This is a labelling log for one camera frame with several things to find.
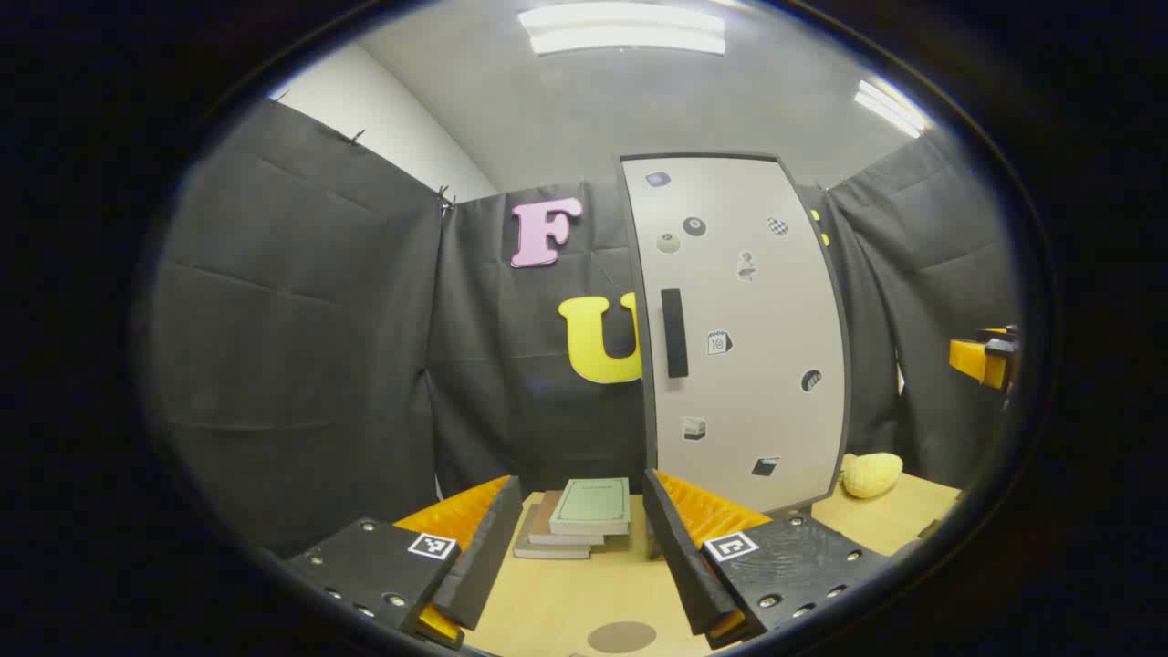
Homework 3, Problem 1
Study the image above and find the grey cabinet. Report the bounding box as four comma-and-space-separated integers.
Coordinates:
617, 151, 854, 559

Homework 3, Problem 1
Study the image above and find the brown book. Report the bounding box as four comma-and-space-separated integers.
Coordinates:
527, 490, 605, 547

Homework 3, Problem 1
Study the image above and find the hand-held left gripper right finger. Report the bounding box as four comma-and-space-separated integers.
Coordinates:
642, 469, 891, 651

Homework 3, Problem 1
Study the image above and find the grey book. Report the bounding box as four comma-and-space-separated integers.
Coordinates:
513, 504, 592, 560

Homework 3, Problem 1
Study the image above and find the green notebook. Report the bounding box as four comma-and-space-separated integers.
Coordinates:
549, 477, 632, 537

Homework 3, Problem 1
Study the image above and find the narrow ceiling light panel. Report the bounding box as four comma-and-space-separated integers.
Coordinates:
855, 79, 930, 138

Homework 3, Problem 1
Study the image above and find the wide ceiling light panel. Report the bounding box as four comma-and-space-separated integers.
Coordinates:
518, 2, 727, 56

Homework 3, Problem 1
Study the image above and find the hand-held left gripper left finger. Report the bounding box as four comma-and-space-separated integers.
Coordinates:
278, 474, 524, 651

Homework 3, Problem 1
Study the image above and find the yellow bun toy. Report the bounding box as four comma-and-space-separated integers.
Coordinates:
839, 452, 904, 500

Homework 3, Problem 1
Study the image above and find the round brown coaster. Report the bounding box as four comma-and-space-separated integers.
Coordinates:
587, 621, 658, 654

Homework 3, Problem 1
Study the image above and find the black door handle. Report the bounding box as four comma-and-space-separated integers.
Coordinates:
661, 288, 690, 379

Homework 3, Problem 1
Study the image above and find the black backdrop cloth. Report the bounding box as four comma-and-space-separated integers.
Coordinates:
151, 96, 1023, 559

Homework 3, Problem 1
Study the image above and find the grey cabinet door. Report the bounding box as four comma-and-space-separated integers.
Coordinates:
620, 153, 851, 516

